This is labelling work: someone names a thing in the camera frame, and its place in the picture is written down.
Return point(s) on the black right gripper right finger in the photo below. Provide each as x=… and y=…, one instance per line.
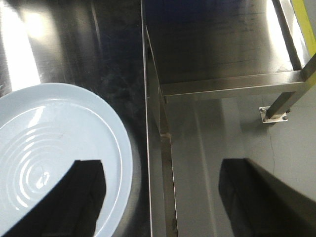
x=260, y=205

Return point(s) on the steel table leg with footplate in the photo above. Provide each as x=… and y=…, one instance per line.
x=278, y=111

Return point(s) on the light blue plate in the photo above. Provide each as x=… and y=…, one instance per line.
x=43, y=130

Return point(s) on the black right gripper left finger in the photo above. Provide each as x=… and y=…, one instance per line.
x=71, y=208

